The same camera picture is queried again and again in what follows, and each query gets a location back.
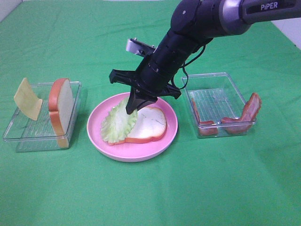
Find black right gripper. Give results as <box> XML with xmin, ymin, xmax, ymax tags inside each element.
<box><xmin>109</xmin><ymin>55</ymin><xmax>182</xmax><ymax>115</ymax></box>

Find clear left plastic tray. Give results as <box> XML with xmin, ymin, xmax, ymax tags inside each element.
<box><xmin>2</xmin><ymin>81</ymin><xmax>81</xmax><ymax>152</ymax></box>

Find bacon strip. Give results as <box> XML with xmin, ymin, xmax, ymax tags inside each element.
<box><xmin>221</xmin><ymin>93</ymin><xmax>261</xmax><ymax>134</ymax></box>
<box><xmin>191</xmin><ymin>98</ymin><xmax>218</xmax><ymax>136</ymax></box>

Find yellow cheese slice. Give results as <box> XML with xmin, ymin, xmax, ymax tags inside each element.
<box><xmin>14</xmin><ymin>78</ymin><xmax>43</xmax><ymax>121</ymax></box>

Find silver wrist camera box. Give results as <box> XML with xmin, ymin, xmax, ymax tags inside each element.
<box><xmin>126</xmin><ymin>38</ymin><xmax>156</xmax><ymax>57</ymax></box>

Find upright bread slice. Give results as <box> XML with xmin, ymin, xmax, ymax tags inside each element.
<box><xmin>48</xmin><ymin>78</ymin><xmax>74</xmax><ymax>137</ymax></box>

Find green lettuce leaf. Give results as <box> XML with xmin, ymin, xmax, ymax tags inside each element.
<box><xmin>101</xmin><ymin>97</ymin><xmax>138</xmax><ymax>144</ymax></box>

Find pink round plate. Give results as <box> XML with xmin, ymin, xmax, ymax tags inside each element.
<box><xmin>87</xmin><ymin>93</ymin><xmax>178</xmax><ymax>162</ymax></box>

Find clear right plastic tray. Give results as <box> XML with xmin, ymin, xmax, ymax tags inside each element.
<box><xmin>181</xmin><ymin>73</ymin><xmax>256</xmax><ymax>138</ymax></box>

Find green tablecloth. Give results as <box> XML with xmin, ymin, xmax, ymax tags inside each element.
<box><xmin>0</xmin><ymin>0</ymin><xmax>301</xmax><ymax>226</ymax></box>

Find white bread slice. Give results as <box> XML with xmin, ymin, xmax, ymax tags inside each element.
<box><xmin>108</xmin><ymin>107</ymin><xmax>167</xmax><ymax>145</ymax></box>

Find clear plastic tray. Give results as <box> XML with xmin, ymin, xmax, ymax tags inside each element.
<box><xmin>181</xmin><ymin>73</ymin><xmax>256</xmax><ymax>138</ymax></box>
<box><xmin>2</xmin><ymin>81</ymin><xmax>81</xmax><ymax>152</ymax></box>

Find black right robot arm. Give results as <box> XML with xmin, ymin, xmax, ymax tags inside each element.
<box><xmin>109</xmin><ymin>0</ymin><xmax>301</xmax><ymax>114</ymax></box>

